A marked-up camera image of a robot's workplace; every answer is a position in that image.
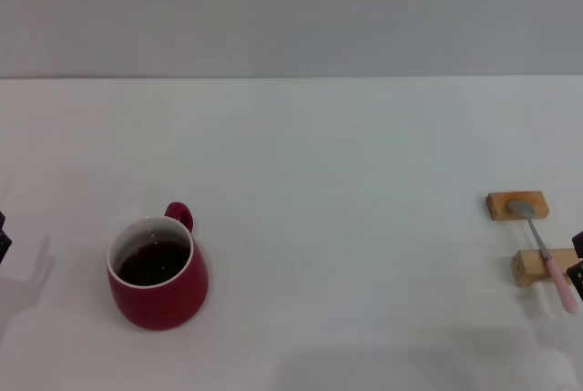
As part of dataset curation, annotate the plain light wooden block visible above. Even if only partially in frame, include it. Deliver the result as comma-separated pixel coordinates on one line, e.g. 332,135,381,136
510,247,578,289

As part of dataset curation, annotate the red ceramic cup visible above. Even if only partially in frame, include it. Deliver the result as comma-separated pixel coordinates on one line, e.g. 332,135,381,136
106,201,210,332

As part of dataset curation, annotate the pink handled metal spoon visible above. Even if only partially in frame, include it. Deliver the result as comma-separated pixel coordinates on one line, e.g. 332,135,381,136
506,199,580,314

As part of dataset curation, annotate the orange stained wooden block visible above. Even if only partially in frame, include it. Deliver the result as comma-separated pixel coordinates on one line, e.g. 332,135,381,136
486,190,550,222

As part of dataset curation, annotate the dark coffee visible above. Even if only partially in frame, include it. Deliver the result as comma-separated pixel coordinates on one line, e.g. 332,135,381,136
115,240,190,287

